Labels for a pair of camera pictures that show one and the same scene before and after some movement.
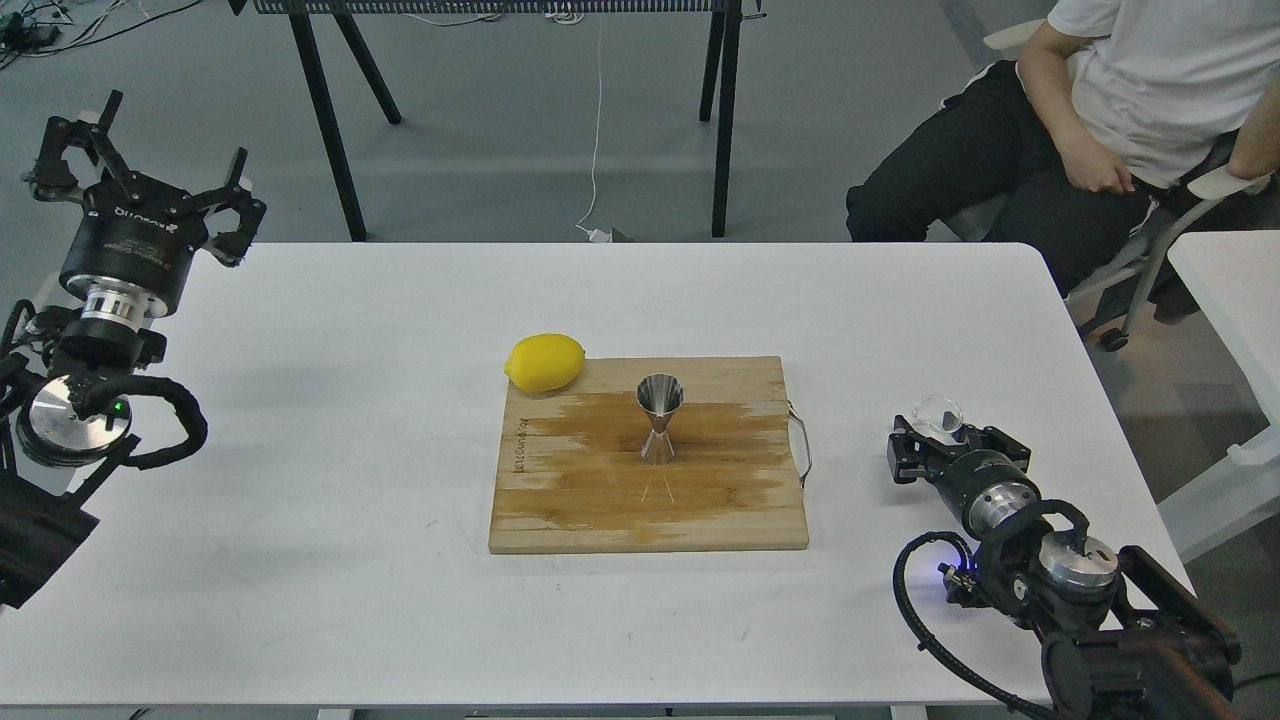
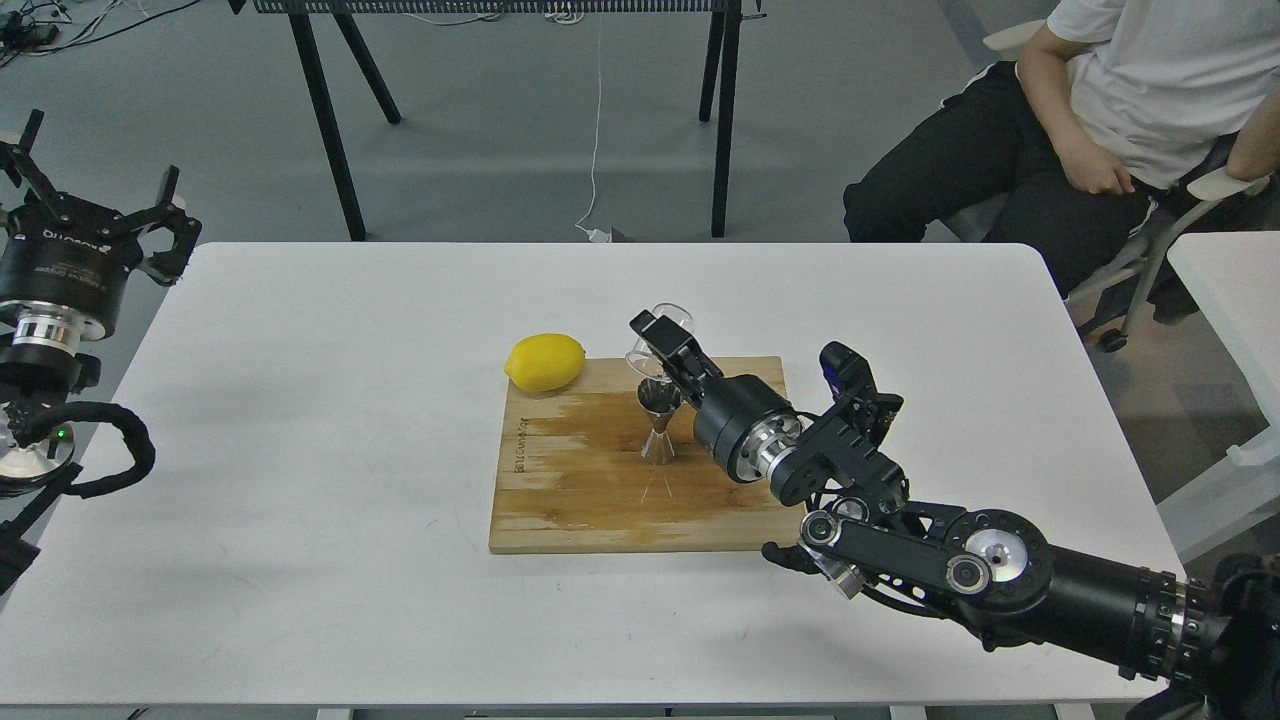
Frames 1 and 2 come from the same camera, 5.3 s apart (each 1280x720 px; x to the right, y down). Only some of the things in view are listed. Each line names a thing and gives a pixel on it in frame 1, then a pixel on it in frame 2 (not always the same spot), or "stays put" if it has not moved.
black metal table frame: (718, 88) stays put
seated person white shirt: (1107, 102) stays put
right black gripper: (977, 484) -> (745, 427)
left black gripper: (137, 236) -> (63, 262)
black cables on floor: (36, 28) stays put
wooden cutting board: (572, 478) stays put
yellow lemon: (545, 362) stays put
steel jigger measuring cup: (659, 395) stays put
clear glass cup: (938, 417) -> (643, 359)
